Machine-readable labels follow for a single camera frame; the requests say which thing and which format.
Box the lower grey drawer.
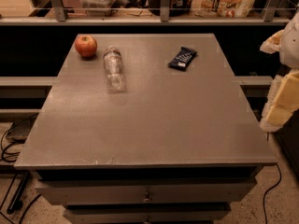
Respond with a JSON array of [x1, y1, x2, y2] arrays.
[[64, 203, 231, 224]]

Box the black cable on right floor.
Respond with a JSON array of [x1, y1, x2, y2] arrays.
[[262, 163, 283, 224]]

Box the upper grey drawer with knob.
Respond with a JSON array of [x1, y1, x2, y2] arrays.
[[36, 178, 256, 205]]

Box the clear plastic water bottle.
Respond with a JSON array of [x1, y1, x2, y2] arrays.
[[103, 47, 125, 92]]

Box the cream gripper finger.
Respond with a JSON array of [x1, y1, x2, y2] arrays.
[[260, 30, 284, 54], [260, 71, 299, 133]]

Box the dark power adapter box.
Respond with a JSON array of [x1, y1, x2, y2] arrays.
[[6, 119, 34, 142]]

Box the grey drawer cabinet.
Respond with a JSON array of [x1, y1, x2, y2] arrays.
[[13, 33, 278, 224]]

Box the black cables on left floor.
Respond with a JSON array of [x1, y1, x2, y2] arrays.
[[0, 114, 41, 224]]

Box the dark blue rxbar wrapper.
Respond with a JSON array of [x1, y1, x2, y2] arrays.
[[168, 47, 197, 71]]

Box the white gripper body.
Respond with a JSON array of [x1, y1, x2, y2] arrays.
[[279, 13, 299, 69]]

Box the colourful snack bag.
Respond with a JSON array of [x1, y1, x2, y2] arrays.
[[194, 0, 255, 18]]

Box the metal shelf rail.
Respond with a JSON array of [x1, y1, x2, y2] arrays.
[[0, 0, 298, 26]]

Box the clear plastic container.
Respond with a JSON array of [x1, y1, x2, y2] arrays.
[[79, 0, 116, 17]]

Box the grey bench shelf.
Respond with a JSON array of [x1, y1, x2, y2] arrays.
[[0, 77, 57, 122]]

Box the red apple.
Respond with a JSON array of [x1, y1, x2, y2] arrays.
[[75, 35, 97, 58]]

